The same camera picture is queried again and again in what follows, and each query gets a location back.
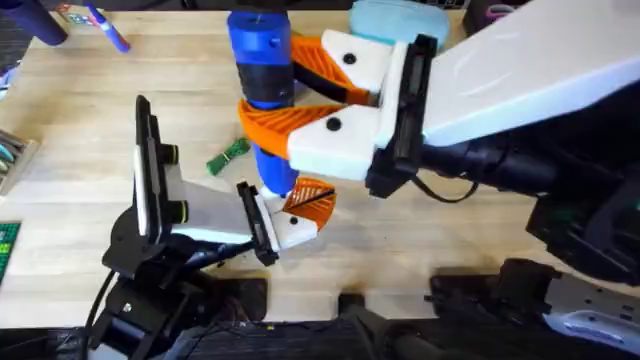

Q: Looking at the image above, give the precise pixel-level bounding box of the blue electric screwdriver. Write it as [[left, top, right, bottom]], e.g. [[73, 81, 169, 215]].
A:
[[227, 9, 301, 199]]

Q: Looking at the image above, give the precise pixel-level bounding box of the light blue bucket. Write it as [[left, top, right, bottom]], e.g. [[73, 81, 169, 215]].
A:
[[348, 0, 451, 51]]

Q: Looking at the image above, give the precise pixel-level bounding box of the green toy vegetable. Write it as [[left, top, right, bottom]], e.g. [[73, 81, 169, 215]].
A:
[[206, 137, 252, 177]]

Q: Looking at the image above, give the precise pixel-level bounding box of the dark box with pink item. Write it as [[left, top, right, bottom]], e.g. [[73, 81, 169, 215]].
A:
[[462, 0, 532, 37]]

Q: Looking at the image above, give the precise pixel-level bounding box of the left wrist upright black plate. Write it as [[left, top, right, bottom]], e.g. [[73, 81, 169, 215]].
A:
[[132, 94, 169, 247]]

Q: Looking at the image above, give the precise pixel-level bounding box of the box of tools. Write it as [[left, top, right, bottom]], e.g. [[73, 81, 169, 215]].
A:
[[0, 128, 41, 196]]

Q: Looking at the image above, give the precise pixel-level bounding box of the green board with blocks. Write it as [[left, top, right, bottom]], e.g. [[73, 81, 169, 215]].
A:
[[0, 222, 23, 284]]

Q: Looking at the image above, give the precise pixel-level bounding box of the blue marker pen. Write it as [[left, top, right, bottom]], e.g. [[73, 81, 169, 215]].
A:
[[83, 2, 132, 54]]

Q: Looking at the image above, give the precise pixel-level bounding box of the dark purple cylinder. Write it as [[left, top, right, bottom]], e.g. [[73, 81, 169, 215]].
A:
[[0, 0, 69, 47]]

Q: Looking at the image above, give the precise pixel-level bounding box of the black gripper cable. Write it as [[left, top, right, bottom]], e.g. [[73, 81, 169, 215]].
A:
[[409, 174, 480, 204]]

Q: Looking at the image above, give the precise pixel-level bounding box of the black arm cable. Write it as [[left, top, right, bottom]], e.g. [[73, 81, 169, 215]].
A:
[[83, 269, 117, 346]]

